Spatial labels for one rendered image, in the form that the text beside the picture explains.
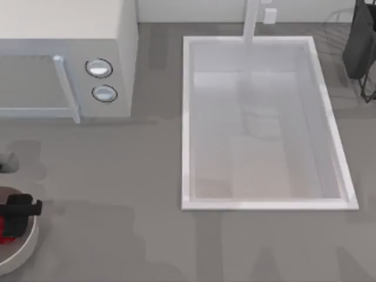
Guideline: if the black rack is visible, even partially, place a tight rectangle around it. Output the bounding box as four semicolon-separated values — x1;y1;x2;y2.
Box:
341;0;376;104

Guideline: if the microwave oven door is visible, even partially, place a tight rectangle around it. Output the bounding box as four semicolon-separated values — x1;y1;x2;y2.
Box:
0;54;78;119

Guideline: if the pale microwave oven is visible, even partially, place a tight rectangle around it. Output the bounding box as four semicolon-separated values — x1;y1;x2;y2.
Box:
0;0;139;125

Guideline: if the red object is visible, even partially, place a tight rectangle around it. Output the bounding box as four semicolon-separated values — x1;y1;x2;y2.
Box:
0;216;19;245

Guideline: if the white sink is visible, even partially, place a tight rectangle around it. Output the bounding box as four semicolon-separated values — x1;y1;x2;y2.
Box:
179;35;360;212

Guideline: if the small silver microwave knob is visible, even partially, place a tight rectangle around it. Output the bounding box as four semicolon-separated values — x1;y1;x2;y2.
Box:
91;84;119;104

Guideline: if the small white wall box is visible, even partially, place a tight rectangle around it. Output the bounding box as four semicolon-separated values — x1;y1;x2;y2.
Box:
264;8;278;25

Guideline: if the pale microwave door handle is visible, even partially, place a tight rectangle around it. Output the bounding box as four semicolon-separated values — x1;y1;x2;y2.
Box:
52;55;81;124

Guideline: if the beige round bowl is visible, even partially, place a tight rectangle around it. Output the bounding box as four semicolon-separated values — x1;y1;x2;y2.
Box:
0;185;40;276

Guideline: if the tall white tap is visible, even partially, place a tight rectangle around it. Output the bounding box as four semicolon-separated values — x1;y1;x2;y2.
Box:
243;0;273;45

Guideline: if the large silver microwave knob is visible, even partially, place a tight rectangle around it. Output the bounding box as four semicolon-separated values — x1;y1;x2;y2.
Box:
84;58;114;79

